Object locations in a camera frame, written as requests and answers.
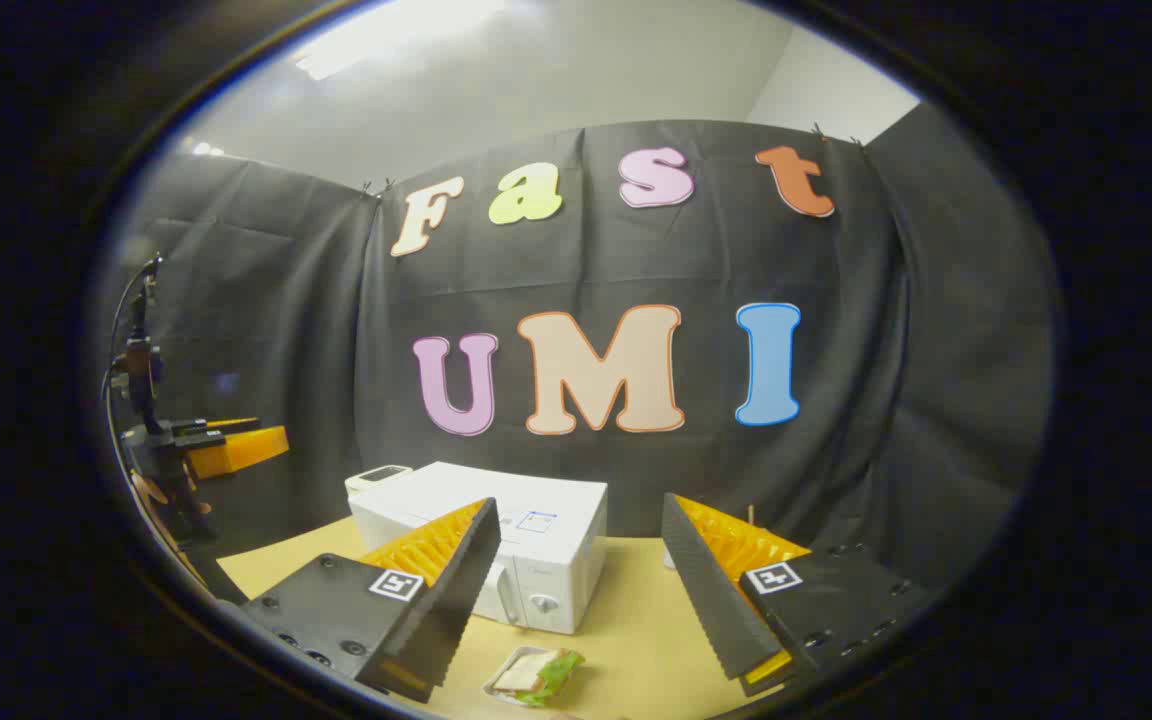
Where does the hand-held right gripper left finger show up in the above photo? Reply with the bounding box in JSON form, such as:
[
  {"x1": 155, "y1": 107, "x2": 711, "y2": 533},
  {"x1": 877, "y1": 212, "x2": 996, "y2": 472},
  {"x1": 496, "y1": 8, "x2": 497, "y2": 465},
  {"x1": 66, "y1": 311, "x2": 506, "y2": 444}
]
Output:
[{"x1": 241, "y1": 497, "x2": 503, "y2": 704}]

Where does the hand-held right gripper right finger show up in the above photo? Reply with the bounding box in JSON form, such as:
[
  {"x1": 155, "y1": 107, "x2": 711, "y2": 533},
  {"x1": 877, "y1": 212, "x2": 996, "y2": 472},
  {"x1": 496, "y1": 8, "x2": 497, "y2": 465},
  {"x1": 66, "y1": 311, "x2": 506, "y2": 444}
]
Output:
[{"x1": 661, "y1": 492, "x2": 922, "y2": 698}]

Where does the white microwave oven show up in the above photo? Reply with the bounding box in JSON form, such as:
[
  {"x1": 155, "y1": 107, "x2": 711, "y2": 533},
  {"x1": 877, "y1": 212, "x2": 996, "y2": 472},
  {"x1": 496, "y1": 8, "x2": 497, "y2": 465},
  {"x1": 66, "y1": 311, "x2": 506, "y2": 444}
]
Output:
[{"x1": 349, "y1": 461, "x2": 609, "y2": 636}]

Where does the bread and lettuce sandwich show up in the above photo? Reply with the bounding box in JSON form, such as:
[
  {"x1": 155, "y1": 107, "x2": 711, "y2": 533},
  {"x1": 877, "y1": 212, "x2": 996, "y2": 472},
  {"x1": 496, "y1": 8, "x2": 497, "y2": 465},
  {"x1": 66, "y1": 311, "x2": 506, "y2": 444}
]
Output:
[{"x1": 493, "y1": 648, "x2": 587, "y2": 708}]

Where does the white plastic tray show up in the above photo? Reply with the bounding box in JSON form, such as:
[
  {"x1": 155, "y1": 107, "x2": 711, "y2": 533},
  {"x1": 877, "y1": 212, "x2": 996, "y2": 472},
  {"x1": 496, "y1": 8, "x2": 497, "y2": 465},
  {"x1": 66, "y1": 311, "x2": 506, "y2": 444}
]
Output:
[{"x1": 482, "y1": 645, "x2": 577, "y2": 708}]

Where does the white toaster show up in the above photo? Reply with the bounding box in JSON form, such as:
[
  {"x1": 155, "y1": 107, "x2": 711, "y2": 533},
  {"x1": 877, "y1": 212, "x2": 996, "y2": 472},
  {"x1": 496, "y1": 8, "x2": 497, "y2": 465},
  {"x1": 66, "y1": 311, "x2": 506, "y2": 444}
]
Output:
[{"x1": 345, "y1": 465, "x2": 413, "y2": 498}]

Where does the black backdrop cloth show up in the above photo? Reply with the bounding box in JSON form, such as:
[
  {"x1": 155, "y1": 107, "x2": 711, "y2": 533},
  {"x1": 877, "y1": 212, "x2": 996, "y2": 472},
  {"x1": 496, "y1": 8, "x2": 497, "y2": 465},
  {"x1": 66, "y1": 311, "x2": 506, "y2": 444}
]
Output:
[{"x1": 101, "y1": 103, "x2": 1055, "y2": 591}]

